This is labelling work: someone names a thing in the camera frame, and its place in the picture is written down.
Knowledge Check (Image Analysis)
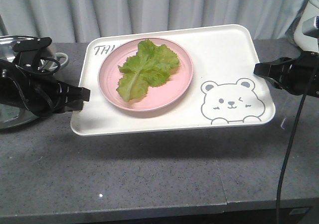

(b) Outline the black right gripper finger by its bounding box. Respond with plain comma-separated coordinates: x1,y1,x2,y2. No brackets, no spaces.
253,57,297,78
264,76,286,90

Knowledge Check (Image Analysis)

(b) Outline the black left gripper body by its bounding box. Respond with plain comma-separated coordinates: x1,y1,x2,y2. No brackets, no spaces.
0,59,65,117

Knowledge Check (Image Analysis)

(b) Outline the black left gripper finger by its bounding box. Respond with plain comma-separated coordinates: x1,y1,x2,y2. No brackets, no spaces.
53,100,84,113
57,81,90,102

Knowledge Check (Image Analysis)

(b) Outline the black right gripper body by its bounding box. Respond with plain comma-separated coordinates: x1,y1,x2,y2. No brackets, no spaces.
279,51,319,96

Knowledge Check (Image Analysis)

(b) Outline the cream bear serving tray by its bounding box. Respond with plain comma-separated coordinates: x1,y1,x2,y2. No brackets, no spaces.
71,24,276,136

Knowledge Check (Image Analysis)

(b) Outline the green lettuce leaf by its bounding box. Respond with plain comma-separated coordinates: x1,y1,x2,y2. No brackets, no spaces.
116,39,180,102

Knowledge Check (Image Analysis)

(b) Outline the pink round plate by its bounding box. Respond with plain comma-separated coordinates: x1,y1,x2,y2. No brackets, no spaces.
98,37,193,112

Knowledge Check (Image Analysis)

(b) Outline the green electric cooking pot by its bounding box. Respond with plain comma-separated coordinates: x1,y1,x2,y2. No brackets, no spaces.
0,35,69,129

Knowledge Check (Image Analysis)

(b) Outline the white grey curtain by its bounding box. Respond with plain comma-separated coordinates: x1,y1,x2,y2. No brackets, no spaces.
0,0,309,43

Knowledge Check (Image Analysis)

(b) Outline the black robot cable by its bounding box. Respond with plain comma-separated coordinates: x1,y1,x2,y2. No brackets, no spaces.
275,67,319,224

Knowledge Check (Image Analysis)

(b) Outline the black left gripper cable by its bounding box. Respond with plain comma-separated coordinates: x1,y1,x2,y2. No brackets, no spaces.
4,56,62,117

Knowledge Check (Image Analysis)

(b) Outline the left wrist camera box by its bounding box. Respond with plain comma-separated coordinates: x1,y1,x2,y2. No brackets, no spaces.
13,37,53,71

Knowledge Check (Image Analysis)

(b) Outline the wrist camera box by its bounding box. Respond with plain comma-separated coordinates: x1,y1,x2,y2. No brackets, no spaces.
302,16,319,38
13,37,53,71

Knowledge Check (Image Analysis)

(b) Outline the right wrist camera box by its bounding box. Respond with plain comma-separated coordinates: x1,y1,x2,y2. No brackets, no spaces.
302,16,319,38

